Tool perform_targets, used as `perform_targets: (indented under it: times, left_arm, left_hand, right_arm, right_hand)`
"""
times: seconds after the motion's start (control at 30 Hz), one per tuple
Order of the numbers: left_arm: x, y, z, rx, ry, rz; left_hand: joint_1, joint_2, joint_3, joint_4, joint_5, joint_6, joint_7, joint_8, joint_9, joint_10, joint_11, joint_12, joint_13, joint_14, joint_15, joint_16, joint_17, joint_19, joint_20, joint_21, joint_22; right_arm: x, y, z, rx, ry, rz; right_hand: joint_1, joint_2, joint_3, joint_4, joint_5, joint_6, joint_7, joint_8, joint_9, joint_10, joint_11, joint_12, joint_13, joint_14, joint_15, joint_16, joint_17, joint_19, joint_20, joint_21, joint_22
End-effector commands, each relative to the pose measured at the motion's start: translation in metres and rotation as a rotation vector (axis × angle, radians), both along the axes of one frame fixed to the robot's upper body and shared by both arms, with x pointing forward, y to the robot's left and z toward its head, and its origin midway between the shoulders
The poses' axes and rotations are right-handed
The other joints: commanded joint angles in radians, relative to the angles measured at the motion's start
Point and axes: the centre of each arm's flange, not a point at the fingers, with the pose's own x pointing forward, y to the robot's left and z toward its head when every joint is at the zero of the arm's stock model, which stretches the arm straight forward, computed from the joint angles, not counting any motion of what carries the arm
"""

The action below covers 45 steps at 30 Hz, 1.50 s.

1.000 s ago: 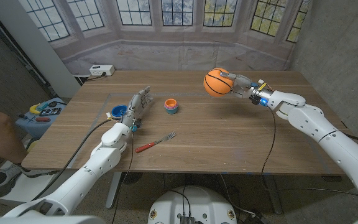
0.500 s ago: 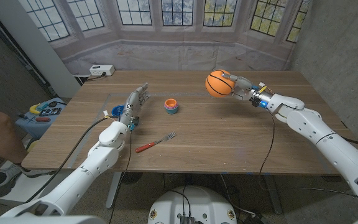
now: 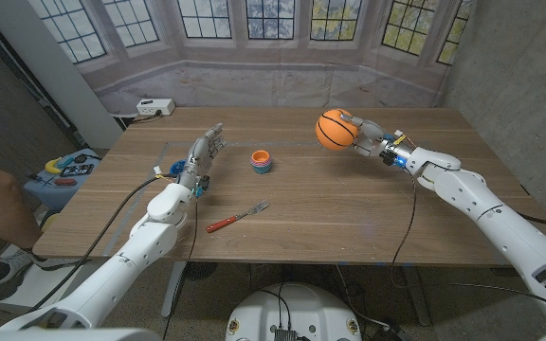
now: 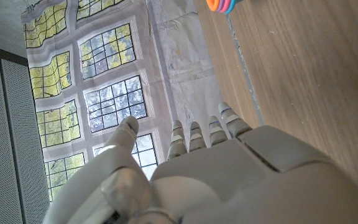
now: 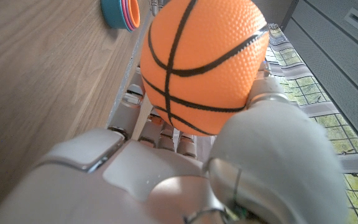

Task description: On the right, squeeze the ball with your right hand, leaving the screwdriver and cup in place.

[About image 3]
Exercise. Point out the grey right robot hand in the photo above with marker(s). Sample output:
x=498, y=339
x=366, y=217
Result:
x=372, y=142

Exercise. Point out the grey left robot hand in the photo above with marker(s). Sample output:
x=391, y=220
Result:
x=202, y=154

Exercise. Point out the orange toy basketball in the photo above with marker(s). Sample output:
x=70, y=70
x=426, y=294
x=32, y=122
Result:
x=332, y=130

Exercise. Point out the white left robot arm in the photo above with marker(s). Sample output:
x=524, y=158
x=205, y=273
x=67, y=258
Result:
x=121, y=265

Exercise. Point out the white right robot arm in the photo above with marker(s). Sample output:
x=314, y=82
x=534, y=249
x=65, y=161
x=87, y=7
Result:
x=491, y=218

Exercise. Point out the stacked colourful plastic cups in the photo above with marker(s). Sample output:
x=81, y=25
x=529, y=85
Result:
x=261, y=163

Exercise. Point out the white power strip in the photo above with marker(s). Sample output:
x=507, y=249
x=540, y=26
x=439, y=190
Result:
x=155, y=107

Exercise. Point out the printed bay window backdrop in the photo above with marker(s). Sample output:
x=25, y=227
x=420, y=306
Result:
x=273, y=80

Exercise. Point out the white table leg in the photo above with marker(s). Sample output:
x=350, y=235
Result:
x=173, y=289
x=417, y=296

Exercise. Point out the small red tool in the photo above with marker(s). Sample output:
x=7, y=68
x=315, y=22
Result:
x=65, y=182

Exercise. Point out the yellow curved tool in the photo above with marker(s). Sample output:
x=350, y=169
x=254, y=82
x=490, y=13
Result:
x=51, y=166

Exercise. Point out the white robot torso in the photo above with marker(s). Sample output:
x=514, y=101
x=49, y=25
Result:
x=292, y=308

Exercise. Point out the grey black sneaker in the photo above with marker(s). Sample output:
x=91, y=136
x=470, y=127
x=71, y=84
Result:
x=3, y=272

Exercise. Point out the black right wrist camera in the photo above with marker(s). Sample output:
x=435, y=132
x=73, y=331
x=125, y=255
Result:
x=391, y=160

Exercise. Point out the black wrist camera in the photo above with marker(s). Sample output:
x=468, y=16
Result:
x=391, y=160
x=201, y=185

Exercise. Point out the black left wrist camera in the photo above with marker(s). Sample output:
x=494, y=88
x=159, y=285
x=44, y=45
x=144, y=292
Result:
x=201, y=185

